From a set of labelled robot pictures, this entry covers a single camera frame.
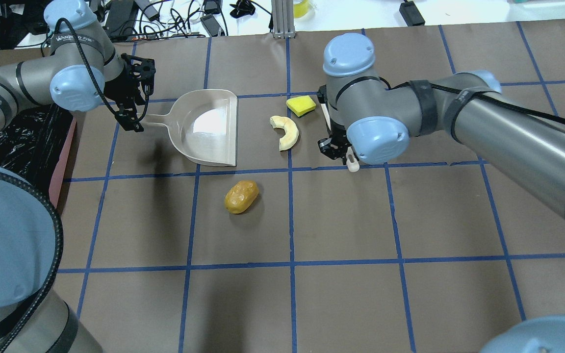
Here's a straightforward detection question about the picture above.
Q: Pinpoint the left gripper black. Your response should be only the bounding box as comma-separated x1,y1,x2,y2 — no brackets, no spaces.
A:
103,53,155,133

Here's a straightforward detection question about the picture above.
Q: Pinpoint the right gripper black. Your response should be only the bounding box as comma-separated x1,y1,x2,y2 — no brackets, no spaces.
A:
317,85,354,159

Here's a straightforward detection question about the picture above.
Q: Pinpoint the pale curved peel piece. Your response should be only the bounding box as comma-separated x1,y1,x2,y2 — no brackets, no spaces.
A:
269,116,300,151

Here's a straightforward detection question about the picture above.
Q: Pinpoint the yellow green sponge piece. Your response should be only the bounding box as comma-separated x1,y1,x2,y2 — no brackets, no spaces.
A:
285,95,317,118

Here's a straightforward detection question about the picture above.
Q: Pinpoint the beige plastic dustpan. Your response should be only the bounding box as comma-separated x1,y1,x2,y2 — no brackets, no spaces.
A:
143,89,238,167

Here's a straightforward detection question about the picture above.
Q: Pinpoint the orange potato toy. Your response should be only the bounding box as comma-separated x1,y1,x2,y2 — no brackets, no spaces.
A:
224,179,259,214

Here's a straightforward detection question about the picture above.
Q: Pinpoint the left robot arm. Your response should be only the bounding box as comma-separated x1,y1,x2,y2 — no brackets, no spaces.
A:
0,0,155,353

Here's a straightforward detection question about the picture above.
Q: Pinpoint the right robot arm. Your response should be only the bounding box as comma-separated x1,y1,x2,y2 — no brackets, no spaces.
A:
317,33,565,219

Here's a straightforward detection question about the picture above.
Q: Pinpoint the black lined trash bin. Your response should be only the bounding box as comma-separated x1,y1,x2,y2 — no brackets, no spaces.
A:
0,104,77,206

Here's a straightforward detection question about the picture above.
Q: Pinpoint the yellow tape roll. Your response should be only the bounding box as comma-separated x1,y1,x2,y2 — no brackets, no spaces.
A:
292,0,313,19

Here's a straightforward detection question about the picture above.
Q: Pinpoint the black power adapter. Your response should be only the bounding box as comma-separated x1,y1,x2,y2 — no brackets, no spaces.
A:
399,0,426,27

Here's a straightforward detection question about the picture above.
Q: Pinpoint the aluminium frame post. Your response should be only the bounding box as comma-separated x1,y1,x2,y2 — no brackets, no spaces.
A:
271,0,296,39

